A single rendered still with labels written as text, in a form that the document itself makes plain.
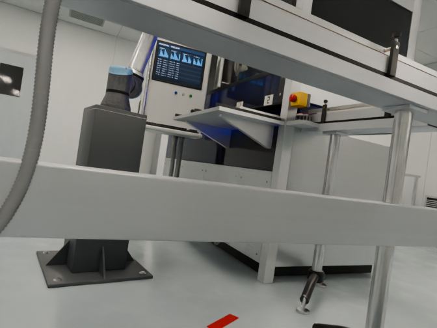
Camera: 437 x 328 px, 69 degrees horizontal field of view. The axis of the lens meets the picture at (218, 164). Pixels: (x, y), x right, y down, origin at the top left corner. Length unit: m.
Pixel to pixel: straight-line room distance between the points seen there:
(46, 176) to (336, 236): 0.67
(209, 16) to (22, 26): 6.71
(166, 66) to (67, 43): 4.77
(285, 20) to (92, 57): 6.56
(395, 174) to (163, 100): 1.86
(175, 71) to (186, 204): 2.03
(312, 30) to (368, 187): 1.59
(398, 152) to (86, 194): 0.86
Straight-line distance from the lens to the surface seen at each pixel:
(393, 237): 1.07
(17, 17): 7.34
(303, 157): 1.85
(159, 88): 2.55
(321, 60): 0.80
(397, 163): 1.08
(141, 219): 0.61
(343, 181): 2.08
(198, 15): 0.65
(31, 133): 0.58
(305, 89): 1.88
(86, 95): 7.03
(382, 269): 1.11
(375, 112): 1.53
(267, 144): 1.82
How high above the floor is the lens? 0.59
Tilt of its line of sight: 1 degrees up
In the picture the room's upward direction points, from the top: 8 degrees clockwise
